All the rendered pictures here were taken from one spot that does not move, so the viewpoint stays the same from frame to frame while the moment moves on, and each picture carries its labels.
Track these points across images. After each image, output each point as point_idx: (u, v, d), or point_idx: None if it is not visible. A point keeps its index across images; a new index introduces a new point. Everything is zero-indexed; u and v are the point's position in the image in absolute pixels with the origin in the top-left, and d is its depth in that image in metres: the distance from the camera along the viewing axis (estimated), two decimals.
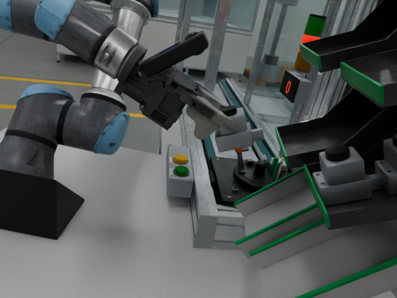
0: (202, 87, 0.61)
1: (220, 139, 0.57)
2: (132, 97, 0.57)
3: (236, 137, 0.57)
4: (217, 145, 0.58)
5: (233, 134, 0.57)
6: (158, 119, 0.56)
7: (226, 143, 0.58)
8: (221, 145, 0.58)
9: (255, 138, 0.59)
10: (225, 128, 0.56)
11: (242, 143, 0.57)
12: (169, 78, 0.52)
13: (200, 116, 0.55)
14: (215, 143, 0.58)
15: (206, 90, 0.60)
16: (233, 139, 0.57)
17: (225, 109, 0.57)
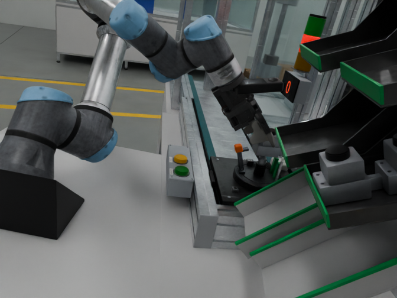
0: None
1: (261, 148, 0.87)
2: (218, 101, 0.82)
3: (270, 149, 0.87)
4: (257, 151, 0.87)
5: (270, 147, 0.87)
6: (233, 122, 0.82)
7: (263, 151, 0.88)
8: (260, 151, 0.88)
9: (278, 153, 0.90)
10: (267, 142, 0.86)
11: (272, 154, 0.88)
12: (253, 100, 0.80)
13: (259, 129, 0.83)
14: (256, 149, 0.87)
15: None
16: (268, 150, 0.88)
17: (270, 130, 0.87)
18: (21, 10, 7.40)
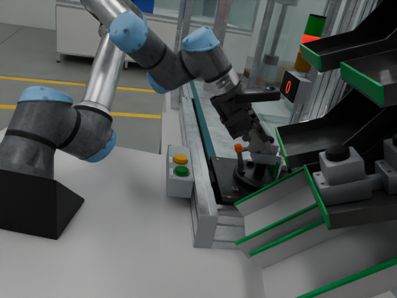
0: None
1: (259, 155, 0.88)
2: (216, 110, 0.83)
3: (268, 156, 0.89)
4: (255, 158, 0.88)
5: (267, 155, 0.88)
6: (231, 131, 0.83)
7: (260, 159, 0.89)
8: (257, 159, 0.89)
9: (276, 160, 0.91)
10: (265, 149, 0.87)
11: (269, 162, 0.89)
12: (251, 110, 0.81)
13: (257, 138, 0.84)
14: (254, 156, 0.88)
15: None
16: (266, 158, 0.89)
17: (268, 138, 0.88)
18: (21, 10, 7.40)
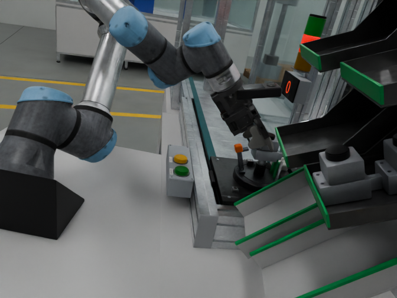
0: None
1: (259, 152, 0.88)
2: (217, 106, 0.83)
3: (269, 154, 0.88)
4: (256, 155, 0.88)
5: (269, 152, 0.88)
6: (231, 128, 0.83)
7: (262, 156, 0.88)
8: (258, 156, 0.88)
9: (276, 157, 0.91)
10: (266, 146, 0.87)
11: (270, 159, 0.89)
12: (252, 106, 0.81)
13: (257, 135, 0.84)
14: (255, 153, 0.88)
15: None
16: (267, 155, 0.88)
17: (269, 135, 0.87)
18: (21, 10, 7.40)
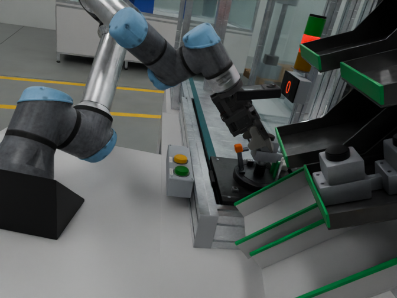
0: None
1: (259, 153, 0.88)
2: (217, 107, 0.83)
3: (269, 154, 0.88)
4: (255, 156, 0.88)
5: (268, 152, 0.88)
6: (231, 128, 0.83)
7: (261, 156, 0.88)
8: (258, 156, 0.88)
9: (276, 158, 0.91)
10: (266, 147, 0.87)
11: (270, 159, 0.89)
12: (251, 107, 0.81)
13: (257, 135, 0.84)
14: (255, 154, 0.88)
15: None
16: (266, 155, 0.88)
17: (269, 135, 0.88)
18: (21, 10, 7.40)
